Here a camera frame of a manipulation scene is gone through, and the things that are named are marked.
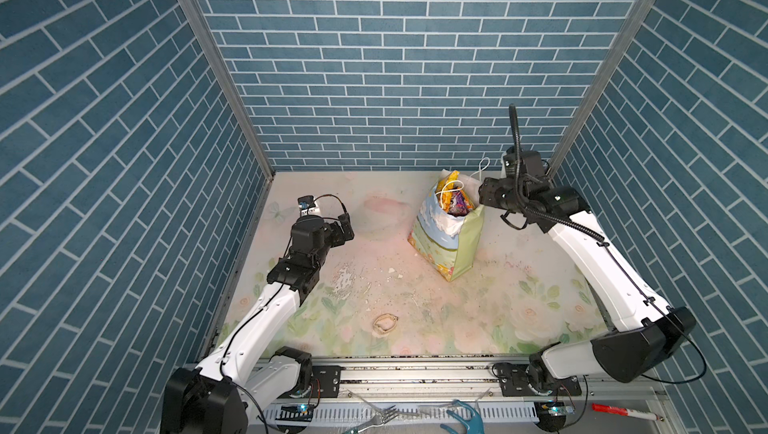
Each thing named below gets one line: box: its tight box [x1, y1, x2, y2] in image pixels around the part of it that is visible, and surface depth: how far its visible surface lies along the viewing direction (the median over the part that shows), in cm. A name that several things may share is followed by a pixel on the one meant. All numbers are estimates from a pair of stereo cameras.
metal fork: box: [343, 405, 399, 434], surface depth 70 cm
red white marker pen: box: [592, 403, 665, 422], surface depth 71 cm
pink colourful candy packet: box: [448, 189, 473, 217], surface depth 88 cm
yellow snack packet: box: [435, 170, 460, 212], surface depth 82 cm
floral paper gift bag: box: [408, 158, 491, 282], surface depth 83 cm
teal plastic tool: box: [440, 399, 485, 434], surface depth 69 cm
